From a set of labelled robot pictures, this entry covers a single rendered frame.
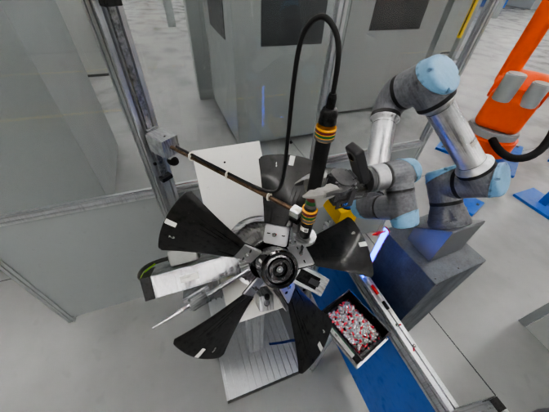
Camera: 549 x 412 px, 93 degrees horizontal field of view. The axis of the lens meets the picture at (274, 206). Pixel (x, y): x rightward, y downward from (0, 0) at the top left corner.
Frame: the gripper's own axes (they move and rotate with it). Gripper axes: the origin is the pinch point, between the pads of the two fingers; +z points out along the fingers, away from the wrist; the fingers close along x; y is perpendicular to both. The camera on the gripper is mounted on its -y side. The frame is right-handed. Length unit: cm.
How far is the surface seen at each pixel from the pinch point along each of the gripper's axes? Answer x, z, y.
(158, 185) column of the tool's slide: 54, 40, 33
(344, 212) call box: 21, -36, 42
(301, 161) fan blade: 18.1, -8.6, 6.2
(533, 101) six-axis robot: 127, -352, 64
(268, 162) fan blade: 23.9, 0.6, 8.6
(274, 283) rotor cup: -7.2, 8.9, 29.4
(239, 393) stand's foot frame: -10, 25, 141
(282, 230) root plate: 5.1, 2.1, 21.4
